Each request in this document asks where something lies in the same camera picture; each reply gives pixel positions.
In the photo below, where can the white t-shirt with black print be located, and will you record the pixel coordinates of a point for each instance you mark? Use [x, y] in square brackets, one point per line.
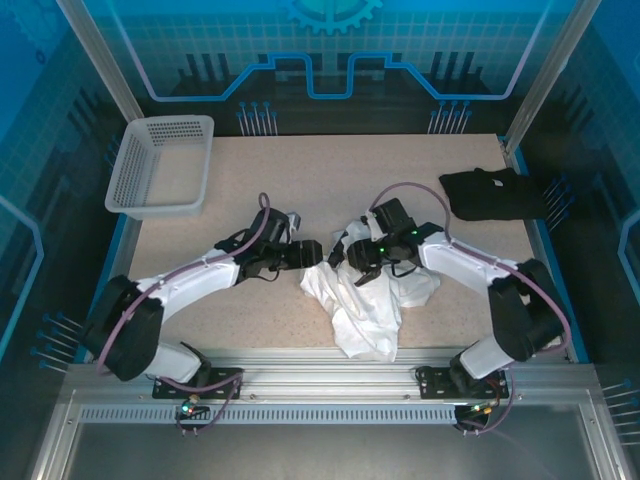
[365, 320]

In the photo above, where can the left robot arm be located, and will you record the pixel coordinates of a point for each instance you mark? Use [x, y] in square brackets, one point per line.
[200, 287]

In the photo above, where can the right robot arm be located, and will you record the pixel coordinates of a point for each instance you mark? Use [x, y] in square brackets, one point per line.
[450, 260]

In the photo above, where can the black folded t-shirt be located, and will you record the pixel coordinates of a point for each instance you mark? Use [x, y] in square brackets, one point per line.
[490, 200]

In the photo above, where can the small LED connector board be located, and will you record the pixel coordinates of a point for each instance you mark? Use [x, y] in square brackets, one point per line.
[189, 407]
[472, 411]

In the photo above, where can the white perforated plastic basket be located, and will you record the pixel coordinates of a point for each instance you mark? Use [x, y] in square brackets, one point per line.
[127, 170]

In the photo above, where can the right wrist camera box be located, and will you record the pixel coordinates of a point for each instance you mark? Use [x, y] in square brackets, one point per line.
[371, 225]

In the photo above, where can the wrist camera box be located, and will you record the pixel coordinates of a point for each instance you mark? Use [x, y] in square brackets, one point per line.
[371, 225]
[294, 222]

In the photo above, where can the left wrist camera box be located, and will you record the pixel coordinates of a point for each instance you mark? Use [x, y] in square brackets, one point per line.
[294, 222]

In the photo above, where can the aluminium rail beam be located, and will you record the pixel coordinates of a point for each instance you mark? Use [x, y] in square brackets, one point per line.
[325, 372]

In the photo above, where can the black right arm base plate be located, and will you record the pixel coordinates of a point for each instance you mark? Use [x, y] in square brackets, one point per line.
[435, 385]

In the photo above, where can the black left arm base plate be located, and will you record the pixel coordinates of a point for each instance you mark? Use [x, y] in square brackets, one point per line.
[220, 387]

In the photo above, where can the aluminium lower frame panel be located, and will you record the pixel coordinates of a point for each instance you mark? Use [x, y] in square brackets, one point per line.
[325, 455]

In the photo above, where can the aluminium frame post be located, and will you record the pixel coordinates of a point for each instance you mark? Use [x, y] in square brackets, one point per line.
[556, 50]
[100, 55]

